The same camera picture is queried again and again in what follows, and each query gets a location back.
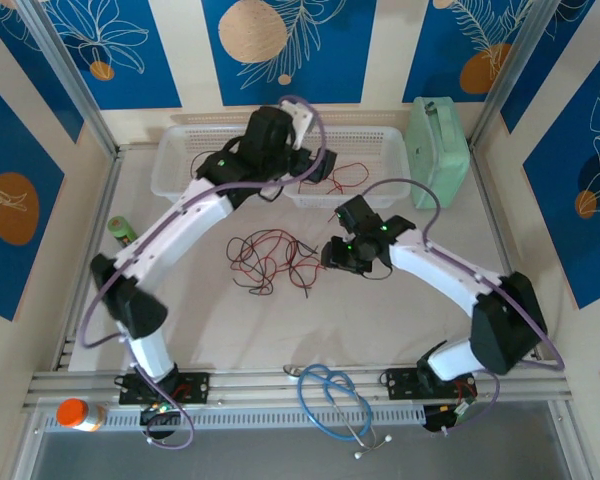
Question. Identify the green can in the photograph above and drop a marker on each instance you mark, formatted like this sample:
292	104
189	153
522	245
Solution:
122	232

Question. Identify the white perforated plastic basket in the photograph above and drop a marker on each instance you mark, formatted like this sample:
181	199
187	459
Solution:
172	170
380	150

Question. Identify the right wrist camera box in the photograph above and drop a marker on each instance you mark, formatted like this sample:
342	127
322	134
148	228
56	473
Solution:
357	212

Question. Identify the orange-lid bottle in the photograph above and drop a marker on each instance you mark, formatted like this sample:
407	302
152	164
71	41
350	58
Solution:
75	412

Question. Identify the aluminium side rail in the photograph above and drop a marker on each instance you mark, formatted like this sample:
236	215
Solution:
98	225
500	225

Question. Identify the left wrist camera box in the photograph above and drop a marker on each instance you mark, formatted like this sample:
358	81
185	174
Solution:
267	130

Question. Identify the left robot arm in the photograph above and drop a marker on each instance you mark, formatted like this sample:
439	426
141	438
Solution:
180	225

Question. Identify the green zippered fabric case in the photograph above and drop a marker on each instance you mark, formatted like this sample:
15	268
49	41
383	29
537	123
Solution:
440	165

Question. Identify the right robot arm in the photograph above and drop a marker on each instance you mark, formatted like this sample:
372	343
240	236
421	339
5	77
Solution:
430	265

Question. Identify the grey metal panel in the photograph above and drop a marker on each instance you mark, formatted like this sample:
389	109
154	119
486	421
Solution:
280	460

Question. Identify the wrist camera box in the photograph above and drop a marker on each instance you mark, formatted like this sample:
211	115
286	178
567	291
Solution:
267	130
357	212

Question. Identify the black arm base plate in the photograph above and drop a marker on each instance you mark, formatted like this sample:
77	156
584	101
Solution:
400	384
200	387

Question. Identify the aluminium frame post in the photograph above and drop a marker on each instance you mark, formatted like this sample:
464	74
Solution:
70	75
510	75

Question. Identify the aluminium frame rail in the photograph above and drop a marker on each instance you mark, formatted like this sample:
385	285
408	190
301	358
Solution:
260	387

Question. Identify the blue stethoscope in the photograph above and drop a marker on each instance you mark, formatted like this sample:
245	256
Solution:
292	370

